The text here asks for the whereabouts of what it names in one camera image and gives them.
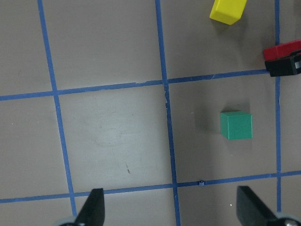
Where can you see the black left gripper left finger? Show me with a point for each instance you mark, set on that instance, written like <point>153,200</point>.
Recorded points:
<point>93,210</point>

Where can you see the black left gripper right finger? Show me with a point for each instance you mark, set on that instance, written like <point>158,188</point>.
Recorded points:
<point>251,210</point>

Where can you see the red block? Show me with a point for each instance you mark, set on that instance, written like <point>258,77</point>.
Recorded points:
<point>281,50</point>

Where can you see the green block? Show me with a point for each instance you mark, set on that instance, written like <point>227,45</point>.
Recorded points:
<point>236,125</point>

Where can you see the yellow block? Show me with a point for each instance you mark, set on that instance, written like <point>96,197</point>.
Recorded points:
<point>227,11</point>

